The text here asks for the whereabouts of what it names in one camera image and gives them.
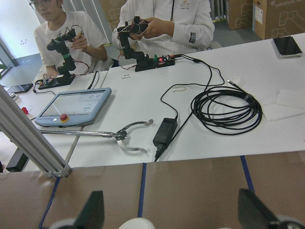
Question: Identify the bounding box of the green handled reach grabber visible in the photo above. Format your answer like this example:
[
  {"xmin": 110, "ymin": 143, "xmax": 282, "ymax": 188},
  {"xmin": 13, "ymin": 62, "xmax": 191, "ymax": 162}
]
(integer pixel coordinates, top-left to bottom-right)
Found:
[{"xmin": 40, "ymin": 119, "xmax": 153, "ymax": 153}]

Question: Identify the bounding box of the black smartphone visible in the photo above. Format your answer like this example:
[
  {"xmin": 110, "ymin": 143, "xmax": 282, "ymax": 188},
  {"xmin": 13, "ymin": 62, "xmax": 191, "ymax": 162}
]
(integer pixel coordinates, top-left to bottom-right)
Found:
[
  {"xmin": 7, "ymin": 83, "xmax": 33, "ymax": 94},
  {"xmin": 273, "ymin": 36, "xmax": 303, "ymax": 58}
]

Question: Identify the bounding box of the coiled black cable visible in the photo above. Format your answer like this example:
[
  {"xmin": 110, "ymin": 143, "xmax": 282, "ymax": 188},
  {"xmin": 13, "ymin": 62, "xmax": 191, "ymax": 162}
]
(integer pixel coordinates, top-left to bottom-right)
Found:
[{"xmin": 190, "ymin": 80, "xmax": 263, "ymax": 137}]

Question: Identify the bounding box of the blue teach pendant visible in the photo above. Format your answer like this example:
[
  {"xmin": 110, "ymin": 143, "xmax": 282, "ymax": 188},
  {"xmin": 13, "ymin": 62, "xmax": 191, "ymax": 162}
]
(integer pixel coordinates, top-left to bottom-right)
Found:
[{"xmin": 34, "ymin": 87, "xmax": 112, "ymax": 127}]

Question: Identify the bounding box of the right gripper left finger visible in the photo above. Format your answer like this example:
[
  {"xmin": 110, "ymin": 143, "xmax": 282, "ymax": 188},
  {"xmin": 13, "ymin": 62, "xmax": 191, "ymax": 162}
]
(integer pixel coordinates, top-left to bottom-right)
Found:
[{"xmin": 75, "ymin": 190, "xmax": 104, "ymax": 229}]

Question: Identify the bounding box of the aluminium frame post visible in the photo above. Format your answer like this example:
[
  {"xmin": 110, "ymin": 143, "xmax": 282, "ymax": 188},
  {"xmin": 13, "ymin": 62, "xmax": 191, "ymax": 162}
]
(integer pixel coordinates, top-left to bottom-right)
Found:
[{"xmin": 0, "ymin": 87, "xmax": 71, "ymax": 177}]

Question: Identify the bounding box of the seated person white shirt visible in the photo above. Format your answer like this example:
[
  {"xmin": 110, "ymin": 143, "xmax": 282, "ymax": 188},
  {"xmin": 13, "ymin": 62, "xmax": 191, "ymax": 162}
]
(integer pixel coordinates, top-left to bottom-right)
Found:
[{"xmin": 29, "ymin": 0, "xmax": 113, "ymax": 79}]

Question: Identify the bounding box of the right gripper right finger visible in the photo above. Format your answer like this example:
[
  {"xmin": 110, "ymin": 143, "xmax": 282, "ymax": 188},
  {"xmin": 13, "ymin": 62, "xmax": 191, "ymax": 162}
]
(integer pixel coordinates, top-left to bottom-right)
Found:
[{"xmin": 238, "ymin": 188, "xmax": 280, "ymax": 229}]

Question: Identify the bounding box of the light blue cup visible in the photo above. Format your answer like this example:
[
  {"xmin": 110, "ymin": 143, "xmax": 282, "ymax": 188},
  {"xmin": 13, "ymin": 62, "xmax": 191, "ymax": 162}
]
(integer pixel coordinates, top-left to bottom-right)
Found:
[{"xmin": 119, "ymin": 218, "xmax": 155, "ymax": 229}]

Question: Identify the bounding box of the cardboard box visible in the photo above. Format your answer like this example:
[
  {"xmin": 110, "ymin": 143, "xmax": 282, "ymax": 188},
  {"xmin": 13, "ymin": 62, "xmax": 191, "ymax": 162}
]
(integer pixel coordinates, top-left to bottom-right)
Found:
[{"xmin": 253, "ymin": 0, "xmax": 305, "ymax": 40}]

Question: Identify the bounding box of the black power adapter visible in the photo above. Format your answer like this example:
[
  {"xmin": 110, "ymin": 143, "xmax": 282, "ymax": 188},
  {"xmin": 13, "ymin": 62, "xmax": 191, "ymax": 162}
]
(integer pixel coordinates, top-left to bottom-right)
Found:
[{"xmin": 153, "ymin": 118, "xmax": 178, "ymax": 146}]

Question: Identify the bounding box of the small red object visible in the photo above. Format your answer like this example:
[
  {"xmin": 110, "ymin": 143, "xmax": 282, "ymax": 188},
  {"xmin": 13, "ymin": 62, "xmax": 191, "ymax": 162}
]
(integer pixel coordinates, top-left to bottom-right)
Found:
[{"xmin": 22, "ymin": 107, "xmax": 29, "ymax": 115}]

